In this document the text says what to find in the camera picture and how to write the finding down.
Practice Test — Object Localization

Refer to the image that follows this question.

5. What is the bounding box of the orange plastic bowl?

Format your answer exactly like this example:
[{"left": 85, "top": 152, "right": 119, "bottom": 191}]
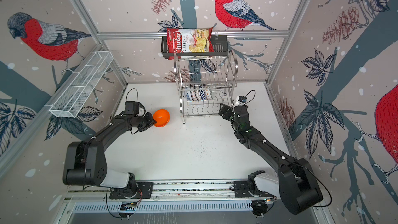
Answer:
[{"left": 153, "top": 109, "right": 170, "bottom": 128}]

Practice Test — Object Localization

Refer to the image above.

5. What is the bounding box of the green patterned ceramic bowl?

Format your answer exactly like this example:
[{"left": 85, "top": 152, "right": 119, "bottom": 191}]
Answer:
[{"left": 205, "top": 89, "right": 212, "bottom": 100}]

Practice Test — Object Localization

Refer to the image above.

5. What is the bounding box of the white brown patterned bowl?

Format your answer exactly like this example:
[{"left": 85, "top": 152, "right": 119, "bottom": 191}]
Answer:
[{"left": 195, "top": 90, "right": 202, "bottom": 101}]

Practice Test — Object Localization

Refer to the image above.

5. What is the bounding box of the stainless steel dish rack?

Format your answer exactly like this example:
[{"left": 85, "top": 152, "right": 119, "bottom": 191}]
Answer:
[{"left": 173, "top": 50, "right": 238, "bottom": 124}]

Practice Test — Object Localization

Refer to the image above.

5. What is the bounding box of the red patterned ceramic bowl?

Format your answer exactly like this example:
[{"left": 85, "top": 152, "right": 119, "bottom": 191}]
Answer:
[{"left": 190, "top": 90, "right": 197, "bottom": 101}]

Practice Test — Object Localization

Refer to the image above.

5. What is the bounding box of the blue floral ceramic bowl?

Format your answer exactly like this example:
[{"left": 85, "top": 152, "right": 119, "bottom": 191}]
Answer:
[{"left": 184, "top": 90, "right": 192, "bottom": 101}]

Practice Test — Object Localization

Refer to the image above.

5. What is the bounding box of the blue geometric upturned bowl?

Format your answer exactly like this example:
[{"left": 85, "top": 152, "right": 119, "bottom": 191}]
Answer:
[{"left": 200, "top": 90, "right": 207, "bottom": 100}]

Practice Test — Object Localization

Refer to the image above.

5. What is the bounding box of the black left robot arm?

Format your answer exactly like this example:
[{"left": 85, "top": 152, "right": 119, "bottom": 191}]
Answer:
[{"left": 62, "top": 101, "right": 157, "bottom": 188}]

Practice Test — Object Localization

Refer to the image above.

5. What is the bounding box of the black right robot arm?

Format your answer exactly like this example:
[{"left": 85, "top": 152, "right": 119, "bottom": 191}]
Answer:
[{"left": 219, "top": 104, "right": 323, "bottom": 215}]

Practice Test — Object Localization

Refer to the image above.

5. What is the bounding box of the red cassava chips bag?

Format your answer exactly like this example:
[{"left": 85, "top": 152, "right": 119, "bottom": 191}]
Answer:
[{"left": 163, "top": 28, "right": 214, "bottom": 60}]

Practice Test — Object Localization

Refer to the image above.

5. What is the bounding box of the black wall basket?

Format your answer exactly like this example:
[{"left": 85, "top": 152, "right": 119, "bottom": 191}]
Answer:
[{"left": 161, "top": 35, "right": 229, "bottom": 60}]

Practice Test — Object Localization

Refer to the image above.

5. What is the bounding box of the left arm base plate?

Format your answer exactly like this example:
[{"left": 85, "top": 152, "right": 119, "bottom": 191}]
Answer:
[{"left": 109, "top": 181, "right": 154, "bottom": 200}]

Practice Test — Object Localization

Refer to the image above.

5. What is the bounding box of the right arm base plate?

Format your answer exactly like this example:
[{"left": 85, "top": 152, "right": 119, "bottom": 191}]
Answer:
[{"left": 232, "top": 180, "right": 276, "bottom": 199}]

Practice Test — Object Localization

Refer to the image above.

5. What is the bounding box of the aluminium mounting rail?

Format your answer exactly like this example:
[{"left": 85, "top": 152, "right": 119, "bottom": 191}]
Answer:
[{"left": 66, "top": 178, "right": 321, "bottom": 203}]

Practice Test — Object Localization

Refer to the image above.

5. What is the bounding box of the white wire mesh shelf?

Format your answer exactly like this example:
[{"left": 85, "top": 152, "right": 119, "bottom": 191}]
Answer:
[{"left": 49, "top": 51, "right": 114, "bottom": 118}]

